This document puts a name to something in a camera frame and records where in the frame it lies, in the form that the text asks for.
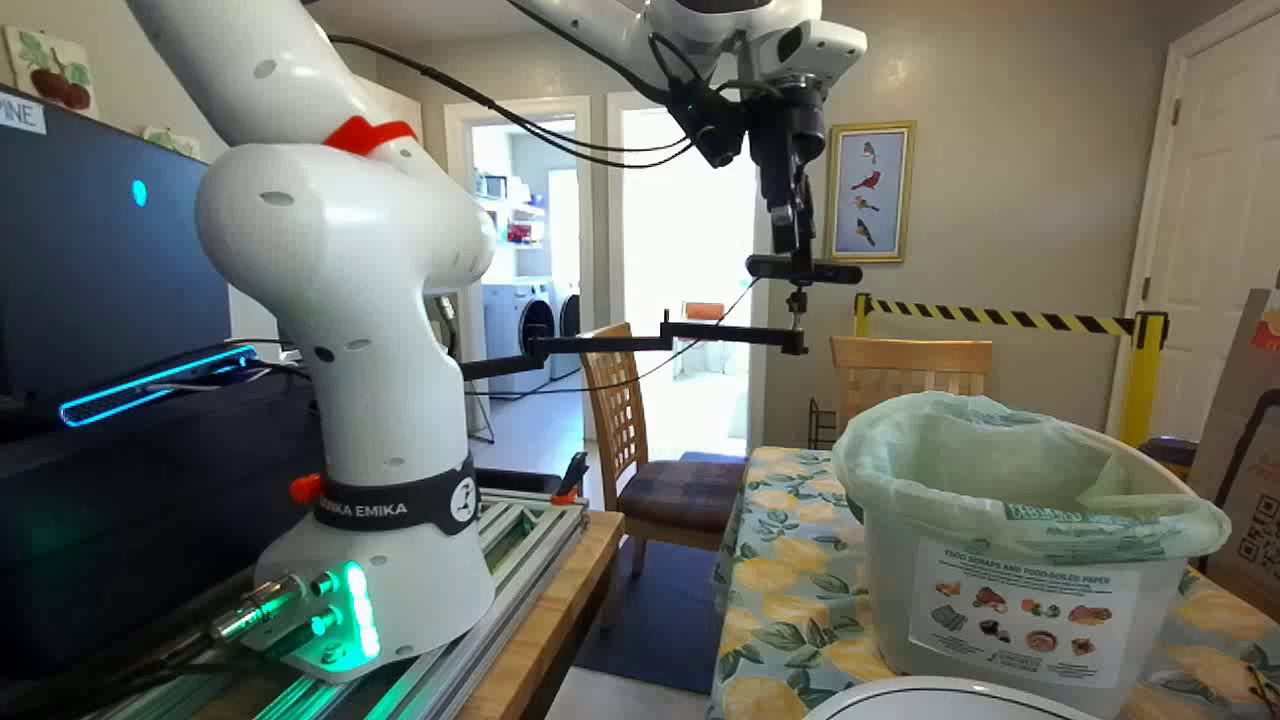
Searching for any black camera on stand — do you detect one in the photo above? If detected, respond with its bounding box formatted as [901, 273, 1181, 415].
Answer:
[740, 251, 868, 320]

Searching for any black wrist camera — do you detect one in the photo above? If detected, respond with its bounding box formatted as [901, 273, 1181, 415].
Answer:
[665, 73, 757, 174]

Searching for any yellow black barrier tape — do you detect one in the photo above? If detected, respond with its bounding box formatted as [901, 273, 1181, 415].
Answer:
[848, 289, 1138, 342]

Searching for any wooden lattice-back chair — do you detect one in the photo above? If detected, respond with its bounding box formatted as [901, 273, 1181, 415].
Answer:
[829, 332, 999, 433]

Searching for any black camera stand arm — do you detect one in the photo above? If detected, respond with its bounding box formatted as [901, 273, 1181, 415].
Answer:
[454, 310, 813, 386]

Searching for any black computer monitor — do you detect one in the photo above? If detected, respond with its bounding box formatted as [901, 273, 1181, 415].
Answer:
[0, 85, 239, 411]

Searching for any aluminium rail base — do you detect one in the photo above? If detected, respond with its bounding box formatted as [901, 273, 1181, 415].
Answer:
[92, 483, 593, 720]

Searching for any wooden chair with dark cushion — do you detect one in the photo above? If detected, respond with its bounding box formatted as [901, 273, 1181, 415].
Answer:
[574, 320, 752, 589]

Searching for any black computer case blue light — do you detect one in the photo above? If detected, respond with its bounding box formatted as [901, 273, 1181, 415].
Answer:
[0, 342, 328, 693]

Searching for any white panel door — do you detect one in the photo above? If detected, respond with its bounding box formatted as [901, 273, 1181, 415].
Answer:
[1118, 0, 1280, 449]

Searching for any yellow barrier post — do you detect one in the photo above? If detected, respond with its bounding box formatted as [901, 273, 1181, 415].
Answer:
[1107, 310, 1174, 453]

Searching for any framed bird picture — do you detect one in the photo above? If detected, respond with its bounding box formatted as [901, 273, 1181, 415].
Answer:
[818, 121, 920, 268]

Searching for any white washing machine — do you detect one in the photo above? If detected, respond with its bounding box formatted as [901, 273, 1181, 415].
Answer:
[475, 278, 588, 404]

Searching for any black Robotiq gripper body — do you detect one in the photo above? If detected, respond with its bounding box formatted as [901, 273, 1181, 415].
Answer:
[747, 89, 830, 194]

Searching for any red cable clamp ring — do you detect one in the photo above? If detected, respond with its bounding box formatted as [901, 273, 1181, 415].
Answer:
[319, 114, 421, 160]

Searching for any white bowl with leaf print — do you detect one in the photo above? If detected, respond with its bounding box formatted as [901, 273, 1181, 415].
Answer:
[799, 674, 1068, 720]

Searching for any brown cardboard box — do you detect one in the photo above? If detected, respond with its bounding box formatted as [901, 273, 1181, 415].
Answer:
[1182, 279, 1280, 624]

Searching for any clear bin with green bag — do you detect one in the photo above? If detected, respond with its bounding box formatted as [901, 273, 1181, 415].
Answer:
[829, 387, 1234, 720]

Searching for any apple picture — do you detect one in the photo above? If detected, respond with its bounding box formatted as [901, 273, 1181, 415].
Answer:
[0, 19, 101, 121]

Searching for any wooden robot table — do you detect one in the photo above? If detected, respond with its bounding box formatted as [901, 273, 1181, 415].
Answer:
[454, 507, 633, 720]

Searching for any blue floor mat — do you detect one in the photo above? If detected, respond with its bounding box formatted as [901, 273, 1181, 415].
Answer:
[570, 536, 731, 702]

